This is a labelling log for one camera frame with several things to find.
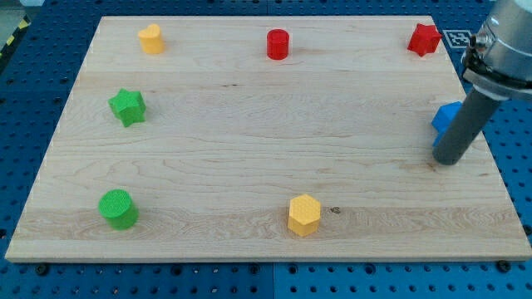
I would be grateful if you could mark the fiducial marker tag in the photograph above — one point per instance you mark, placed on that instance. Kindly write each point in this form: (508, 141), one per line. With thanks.
(457, 38)

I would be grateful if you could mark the blue block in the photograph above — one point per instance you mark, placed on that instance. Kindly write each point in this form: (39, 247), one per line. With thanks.
(443, 118)

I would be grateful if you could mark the green star block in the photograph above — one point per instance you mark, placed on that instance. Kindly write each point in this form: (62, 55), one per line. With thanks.
(128, 107)

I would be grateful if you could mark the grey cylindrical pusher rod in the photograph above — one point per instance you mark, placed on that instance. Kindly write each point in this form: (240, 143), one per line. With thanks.
(475, 112)

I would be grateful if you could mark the wooden board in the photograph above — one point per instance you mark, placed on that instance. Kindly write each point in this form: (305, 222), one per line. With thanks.
(231, 136)

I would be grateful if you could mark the yellow heart block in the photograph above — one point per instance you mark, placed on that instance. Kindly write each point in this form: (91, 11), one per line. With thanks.
(151, 41)

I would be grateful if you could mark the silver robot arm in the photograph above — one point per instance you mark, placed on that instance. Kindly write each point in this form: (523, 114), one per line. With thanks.
(498, 59)

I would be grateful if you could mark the green cylinder block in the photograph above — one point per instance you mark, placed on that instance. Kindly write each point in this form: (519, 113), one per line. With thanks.
(118, 209)

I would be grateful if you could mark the red star block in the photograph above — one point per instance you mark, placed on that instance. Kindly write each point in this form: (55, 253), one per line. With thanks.
(424, 39)

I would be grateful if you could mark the yellow hexagon block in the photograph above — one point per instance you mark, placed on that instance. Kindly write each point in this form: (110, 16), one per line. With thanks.
(304, 215)

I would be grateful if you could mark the red cylinder block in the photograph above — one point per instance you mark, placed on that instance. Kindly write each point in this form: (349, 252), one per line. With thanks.
(277, 44)

